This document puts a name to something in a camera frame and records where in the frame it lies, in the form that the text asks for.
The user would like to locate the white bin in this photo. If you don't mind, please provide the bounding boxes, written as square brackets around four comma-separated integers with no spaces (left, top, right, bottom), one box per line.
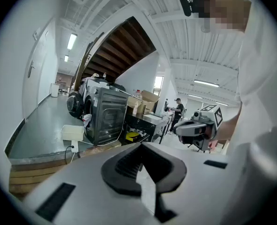
[51,82,60,98]

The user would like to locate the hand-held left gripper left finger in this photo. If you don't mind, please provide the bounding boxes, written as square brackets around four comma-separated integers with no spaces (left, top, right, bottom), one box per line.
[23,142,158,225]

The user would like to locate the white door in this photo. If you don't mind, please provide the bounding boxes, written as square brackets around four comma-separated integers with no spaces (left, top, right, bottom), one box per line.
[23,20,57,120]

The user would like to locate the black washing machine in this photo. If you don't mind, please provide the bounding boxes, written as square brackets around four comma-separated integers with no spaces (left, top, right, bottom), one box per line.
[83,87,130,146]

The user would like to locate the black head-worn camera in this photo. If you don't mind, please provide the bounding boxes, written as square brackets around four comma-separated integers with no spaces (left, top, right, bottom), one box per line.
[179,0,208,17]

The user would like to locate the person's right forearm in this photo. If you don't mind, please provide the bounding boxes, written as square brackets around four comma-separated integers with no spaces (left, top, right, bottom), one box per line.
[215,102,243,142]

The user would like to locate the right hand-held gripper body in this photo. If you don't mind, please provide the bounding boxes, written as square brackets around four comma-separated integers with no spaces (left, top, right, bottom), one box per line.
[191,104,223,151]

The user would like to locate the metal door handle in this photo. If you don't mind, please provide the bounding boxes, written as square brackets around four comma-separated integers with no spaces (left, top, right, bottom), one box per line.
[27,60,36,78]

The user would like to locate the round washer door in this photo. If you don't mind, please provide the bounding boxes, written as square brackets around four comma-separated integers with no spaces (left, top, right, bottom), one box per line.
[67,90,85,119]

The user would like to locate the white board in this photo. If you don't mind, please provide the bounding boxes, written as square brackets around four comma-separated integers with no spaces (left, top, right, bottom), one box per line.
[143,113,164,122]

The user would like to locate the person's head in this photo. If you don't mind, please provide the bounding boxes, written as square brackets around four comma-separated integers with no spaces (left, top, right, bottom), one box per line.
[198,0,252,35]

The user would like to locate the white laundry basket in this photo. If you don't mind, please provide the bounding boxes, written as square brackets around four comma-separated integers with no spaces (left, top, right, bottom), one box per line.
[60,125,85,142]

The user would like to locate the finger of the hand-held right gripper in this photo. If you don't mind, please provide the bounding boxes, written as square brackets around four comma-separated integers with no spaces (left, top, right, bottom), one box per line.
[173,120,208,136]
[179,135,200,145]

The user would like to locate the open cardboard box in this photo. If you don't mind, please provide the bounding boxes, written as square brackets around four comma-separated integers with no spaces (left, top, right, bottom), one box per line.
[126,90,161,115]

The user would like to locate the black and white appliance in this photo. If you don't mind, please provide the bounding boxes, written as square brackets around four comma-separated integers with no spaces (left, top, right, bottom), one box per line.
[78,77,111,98]

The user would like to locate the yellow and black item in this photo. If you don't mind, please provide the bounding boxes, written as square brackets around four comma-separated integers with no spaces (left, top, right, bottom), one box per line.
[125,131,140,142]

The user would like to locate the brown wooden staircase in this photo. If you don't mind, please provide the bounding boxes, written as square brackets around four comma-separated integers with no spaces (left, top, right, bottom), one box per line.
[74,16,157,91]

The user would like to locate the person's right hand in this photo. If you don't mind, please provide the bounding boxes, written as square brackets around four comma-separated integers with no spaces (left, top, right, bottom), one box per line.
[208,125,219,150]

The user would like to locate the bright window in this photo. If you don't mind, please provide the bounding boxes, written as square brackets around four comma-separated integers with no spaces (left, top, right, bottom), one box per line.
[154,75,164,96]

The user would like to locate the black power cable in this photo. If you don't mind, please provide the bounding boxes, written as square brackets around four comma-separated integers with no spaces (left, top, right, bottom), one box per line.
[64,145,75,165]

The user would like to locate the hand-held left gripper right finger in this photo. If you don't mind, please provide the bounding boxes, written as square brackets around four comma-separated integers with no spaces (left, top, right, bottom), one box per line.
[142,142,235,225]

